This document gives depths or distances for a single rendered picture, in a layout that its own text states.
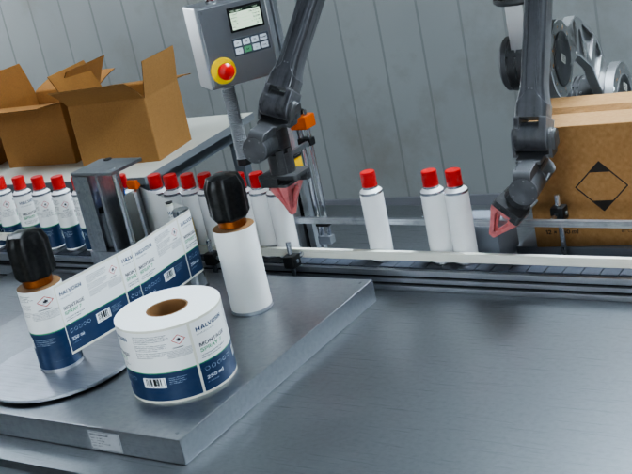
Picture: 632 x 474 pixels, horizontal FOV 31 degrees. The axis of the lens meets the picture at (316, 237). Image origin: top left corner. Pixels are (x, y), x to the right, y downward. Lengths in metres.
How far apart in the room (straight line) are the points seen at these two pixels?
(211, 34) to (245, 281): 0.59
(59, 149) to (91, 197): 1.83
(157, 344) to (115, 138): 2.37
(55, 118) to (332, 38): 1.53
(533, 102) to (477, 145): 3.11
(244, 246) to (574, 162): 0.71
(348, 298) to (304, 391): 0.31
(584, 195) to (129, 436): 1.07
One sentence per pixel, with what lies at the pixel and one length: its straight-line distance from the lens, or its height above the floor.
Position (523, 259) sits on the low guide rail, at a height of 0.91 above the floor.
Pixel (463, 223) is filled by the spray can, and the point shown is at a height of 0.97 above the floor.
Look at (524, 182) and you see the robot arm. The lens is 2.22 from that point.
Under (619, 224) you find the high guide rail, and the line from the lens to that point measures 2.33.
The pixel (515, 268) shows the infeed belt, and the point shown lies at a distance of 2.38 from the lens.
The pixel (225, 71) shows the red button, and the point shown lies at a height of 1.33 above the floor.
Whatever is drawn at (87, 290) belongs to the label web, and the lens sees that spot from 2.35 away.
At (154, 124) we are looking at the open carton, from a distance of 4.29.
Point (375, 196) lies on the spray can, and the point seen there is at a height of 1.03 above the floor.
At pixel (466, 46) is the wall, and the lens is 5.25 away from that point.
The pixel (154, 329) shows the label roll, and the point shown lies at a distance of 2.06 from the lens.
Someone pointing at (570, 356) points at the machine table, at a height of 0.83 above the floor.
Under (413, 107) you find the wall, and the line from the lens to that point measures 5.42.
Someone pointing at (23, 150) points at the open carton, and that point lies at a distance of 4.74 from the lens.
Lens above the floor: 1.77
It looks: 19 degrees down
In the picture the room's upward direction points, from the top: 12 degrees counter-clockwise
